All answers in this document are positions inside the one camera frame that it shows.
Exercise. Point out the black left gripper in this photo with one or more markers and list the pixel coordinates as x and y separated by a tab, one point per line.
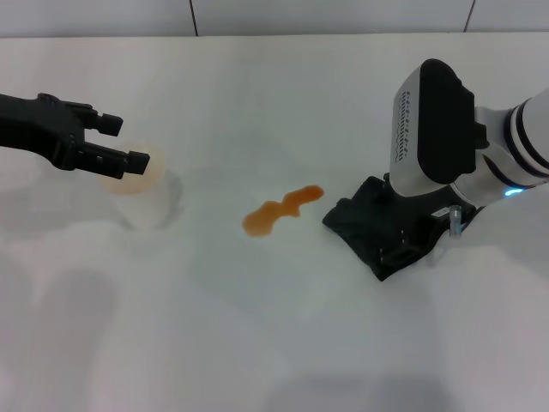
38	129

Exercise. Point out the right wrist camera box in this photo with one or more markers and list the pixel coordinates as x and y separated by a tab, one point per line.
446	129

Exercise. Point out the brown liquid stain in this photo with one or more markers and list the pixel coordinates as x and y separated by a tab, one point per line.
261	221

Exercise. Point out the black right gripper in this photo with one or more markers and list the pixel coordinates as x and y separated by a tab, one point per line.
429	214

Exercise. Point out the white paper cup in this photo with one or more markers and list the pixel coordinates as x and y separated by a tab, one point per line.
146	206

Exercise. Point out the dark blue rag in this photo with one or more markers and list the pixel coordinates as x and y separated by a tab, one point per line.
356	223

